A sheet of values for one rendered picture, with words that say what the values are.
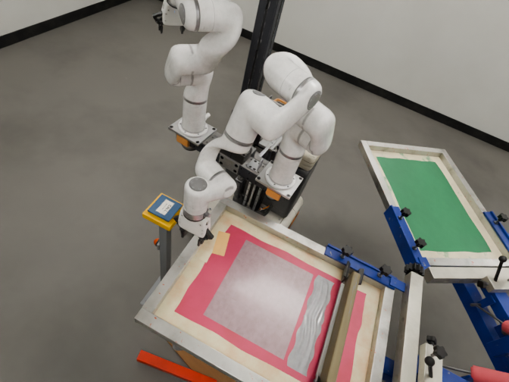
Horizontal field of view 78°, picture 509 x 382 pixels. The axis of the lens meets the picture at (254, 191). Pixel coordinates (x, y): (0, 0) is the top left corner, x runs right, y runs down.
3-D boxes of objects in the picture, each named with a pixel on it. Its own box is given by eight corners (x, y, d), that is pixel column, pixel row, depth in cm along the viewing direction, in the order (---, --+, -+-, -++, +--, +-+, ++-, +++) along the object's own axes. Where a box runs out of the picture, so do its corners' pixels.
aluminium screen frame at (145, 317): (135, 321, 100) (133, 317, 97) (222, 200, 138) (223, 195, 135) (364, 456, 91) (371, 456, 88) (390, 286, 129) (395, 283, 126)
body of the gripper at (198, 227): (215, 208, 100) (212, 227, 108) (188, 194, 101) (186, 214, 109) (203, 225, 95) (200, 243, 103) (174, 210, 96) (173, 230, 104)
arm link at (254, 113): (290, 56, 84) (332, 86, 78) (257, 123, 96) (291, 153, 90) (251, 48, 72) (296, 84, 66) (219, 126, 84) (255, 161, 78)
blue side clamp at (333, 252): (319, 260, 131) (325, 252, 125) (322, 251, 134) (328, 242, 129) (386, 295, 127) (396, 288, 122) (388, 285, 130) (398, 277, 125)
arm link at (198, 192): (221, 160, 96) (242, 180, 92) (217, 183, 104) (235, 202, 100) (179, 180, 88) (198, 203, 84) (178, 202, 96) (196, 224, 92)
